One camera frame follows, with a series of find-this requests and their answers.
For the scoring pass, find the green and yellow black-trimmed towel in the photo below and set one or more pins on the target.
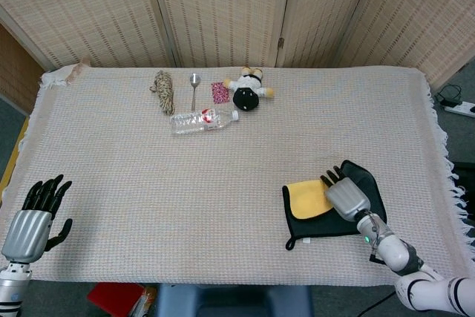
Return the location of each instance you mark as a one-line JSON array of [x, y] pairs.
[[308, 202]]

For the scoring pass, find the metal spoon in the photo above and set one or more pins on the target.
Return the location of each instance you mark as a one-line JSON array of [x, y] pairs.
[[195, 80]]

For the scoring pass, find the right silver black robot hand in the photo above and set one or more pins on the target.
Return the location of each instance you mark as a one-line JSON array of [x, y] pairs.
[[347, 198]]

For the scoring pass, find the pink patterned packet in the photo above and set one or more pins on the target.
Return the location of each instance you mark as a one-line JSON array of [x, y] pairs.
[[219, 92]]

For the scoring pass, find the clear plastic water bottle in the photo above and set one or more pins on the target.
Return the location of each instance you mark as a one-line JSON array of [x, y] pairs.
[[189, 122]]

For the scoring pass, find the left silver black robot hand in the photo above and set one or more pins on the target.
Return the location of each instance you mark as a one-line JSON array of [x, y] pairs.
[[27, 231]]

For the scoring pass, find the white power strip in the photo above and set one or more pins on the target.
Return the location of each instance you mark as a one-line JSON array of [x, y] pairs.
[[460, 108]]

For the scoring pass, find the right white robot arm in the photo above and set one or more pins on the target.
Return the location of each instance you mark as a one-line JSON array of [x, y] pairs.
[[393, 248]]

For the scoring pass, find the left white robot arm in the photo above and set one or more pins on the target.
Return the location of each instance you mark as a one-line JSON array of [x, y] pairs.
[[11, 287]]

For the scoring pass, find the bamboo folding screen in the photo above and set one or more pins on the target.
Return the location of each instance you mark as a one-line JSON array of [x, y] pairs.
[[222, 9]]

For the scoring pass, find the beige tape strip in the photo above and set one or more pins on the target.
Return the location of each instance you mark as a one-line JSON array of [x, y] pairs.
[[76, 71]]

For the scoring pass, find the red box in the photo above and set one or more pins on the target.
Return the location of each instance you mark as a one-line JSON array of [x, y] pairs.
[[111, 296]]

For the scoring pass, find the brass screen hinge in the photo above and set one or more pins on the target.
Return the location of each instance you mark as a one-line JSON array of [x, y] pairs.
[[281, 43]]

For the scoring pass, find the beige woven tablecloth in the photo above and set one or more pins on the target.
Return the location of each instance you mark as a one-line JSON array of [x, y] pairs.
[[185, 202]]

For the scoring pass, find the black and white plush toy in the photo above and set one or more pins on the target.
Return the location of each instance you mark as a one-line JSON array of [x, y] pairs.
[[246, 95]]

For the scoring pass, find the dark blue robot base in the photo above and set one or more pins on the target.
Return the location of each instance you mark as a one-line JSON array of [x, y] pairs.
[[230, 302]]

